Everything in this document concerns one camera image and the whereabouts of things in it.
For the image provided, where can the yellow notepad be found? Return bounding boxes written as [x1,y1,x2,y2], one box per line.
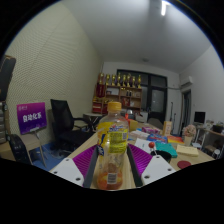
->
[175,143,200,157]

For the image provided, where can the pink flowers in white pot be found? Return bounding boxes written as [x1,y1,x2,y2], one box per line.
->
[182,124,198,147]

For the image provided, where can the white printed booklet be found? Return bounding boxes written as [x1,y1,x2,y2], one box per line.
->
[134,138,158,154]

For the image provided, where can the white air conditioner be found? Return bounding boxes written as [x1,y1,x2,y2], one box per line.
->
[179,75,194,90]

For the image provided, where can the red ball white stick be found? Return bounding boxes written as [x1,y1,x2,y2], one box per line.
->
[148,141,158,156]

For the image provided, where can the black mesh chair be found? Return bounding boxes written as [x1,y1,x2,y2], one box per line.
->
[7,133,33,165]

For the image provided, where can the wooden side desk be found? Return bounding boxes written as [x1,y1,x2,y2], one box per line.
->
[196,123,224,158]

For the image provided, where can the white paper sheet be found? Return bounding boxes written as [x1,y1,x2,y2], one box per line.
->
[129,129,149,139]

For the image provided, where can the wooden shelf unit with trophies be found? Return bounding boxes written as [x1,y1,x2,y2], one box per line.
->
[92,72,143,115]

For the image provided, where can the ceiling light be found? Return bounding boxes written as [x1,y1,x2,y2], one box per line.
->
[160,0,168,17]

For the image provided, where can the white round stool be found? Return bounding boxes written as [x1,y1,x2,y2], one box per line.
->
[212,148,224,160]

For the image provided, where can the black office chair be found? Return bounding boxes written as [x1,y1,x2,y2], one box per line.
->
[50,98,96,153]

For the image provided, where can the orange upright carton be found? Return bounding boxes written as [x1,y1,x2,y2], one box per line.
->
[162,120,173,136]

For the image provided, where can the black computer monitor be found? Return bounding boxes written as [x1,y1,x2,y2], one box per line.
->
[194,111,207,124]

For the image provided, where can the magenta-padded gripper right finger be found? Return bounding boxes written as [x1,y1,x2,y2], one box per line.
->
[126,143,177,188]

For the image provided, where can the blue book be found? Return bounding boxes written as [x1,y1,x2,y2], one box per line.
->
[147,133,169,144]

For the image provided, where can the orange book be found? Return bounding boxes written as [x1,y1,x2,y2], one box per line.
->
[166,134,185,144]

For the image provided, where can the pink box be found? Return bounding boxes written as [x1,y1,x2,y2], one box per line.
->
[141,126,162,135]

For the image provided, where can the flat round red coaster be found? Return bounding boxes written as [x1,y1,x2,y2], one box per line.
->
[176,160,192,170]

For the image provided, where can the purple sign on stand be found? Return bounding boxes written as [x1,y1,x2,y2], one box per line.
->
[16,101,48,168]

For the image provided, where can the orange drink bottle yellow label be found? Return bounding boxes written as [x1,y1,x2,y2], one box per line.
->
[95,101,130,191]

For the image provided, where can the black framed glass door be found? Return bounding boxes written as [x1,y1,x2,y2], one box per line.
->
[116,69,168,124]

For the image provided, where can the black printer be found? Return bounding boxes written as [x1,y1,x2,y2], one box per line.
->
[212,123,224,134]

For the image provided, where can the yellow gift box red ribbon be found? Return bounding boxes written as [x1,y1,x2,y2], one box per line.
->
[128,118,139,132]

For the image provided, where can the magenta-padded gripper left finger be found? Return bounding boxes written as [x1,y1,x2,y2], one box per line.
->
[49,144,100,189]

